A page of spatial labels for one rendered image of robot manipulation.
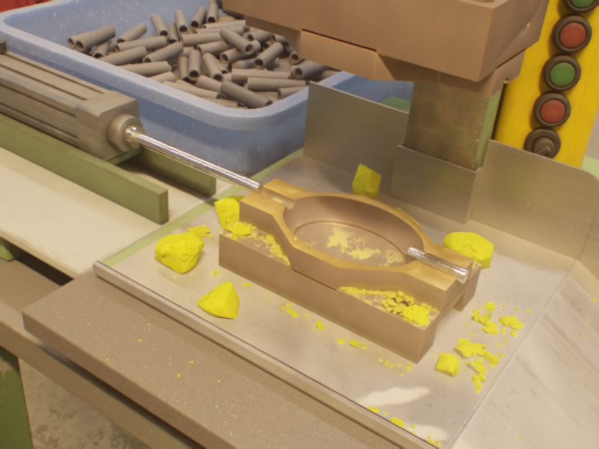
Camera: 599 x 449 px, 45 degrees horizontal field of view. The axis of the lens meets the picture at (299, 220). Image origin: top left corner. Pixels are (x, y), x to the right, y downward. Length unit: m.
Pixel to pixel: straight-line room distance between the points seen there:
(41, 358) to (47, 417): 1.27
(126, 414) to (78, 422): 1.29
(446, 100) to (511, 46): 0.19
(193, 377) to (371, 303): 0.12
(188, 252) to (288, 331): 0.10
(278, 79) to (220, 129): 0.17
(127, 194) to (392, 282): 0.24
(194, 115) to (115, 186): 0.12
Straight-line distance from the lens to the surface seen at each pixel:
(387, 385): 0.46
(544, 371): 0.52
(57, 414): 1.84
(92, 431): 1.79
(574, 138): 0.64
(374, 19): 0.40
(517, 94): 0.62
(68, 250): 0.57
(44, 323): 0.51
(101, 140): 0.62
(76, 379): 0.54
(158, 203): 0.58
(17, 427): 0.75
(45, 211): 0.62
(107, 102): 0.63
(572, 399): 0.53
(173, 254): 0.53
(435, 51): 0.38
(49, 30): 0.96
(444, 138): 0.61
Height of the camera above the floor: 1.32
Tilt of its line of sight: 32 degrees down
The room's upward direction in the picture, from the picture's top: 5 degrees clockwise
